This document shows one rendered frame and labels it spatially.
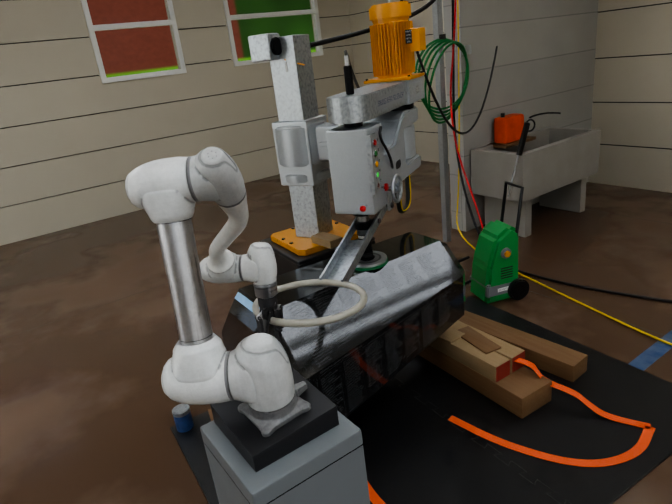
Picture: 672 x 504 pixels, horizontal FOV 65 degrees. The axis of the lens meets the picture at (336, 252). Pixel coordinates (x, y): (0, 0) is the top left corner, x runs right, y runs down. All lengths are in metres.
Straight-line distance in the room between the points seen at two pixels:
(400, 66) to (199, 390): 2.11
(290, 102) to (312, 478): 2.31
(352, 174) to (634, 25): 4.99
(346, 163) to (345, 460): 1.39
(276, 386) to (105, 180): 7.07
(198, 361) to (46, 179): 6.88
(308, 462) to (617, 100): 6.15
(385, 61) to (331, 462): 2.17
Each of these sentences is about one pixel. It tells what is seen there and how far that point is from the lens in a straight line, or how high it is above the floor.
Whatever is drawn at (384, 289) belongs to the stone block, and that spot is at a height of 0.77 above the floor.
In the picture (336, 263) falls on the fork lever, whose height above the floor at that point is 0.97.
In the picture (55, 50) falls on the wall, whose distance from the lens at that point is 8.37.
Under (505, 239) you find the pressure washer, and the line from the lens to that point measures 4.06.
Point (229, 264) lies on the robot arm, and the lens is 1.97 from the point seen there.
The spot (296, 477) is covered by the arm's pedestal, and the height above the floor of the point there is 0.77.
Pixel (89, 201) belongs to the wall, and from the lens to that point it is 8.49.
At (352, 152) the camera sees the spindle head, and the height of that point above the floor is 1.48.
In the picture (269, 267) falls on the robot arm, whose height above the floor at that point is 1.22.
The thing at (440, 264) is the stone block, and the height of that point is 0.77.
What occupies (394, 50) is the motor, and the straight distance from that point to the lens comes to 3.12.
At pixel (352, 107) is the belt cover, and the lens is 2.49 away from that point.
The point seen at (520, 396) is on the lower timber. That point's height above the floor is 0.15.
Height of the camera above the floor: 1.94
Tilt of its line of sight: 21 degrees down
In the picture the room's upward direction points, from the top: 7 degrees counter-clockwise
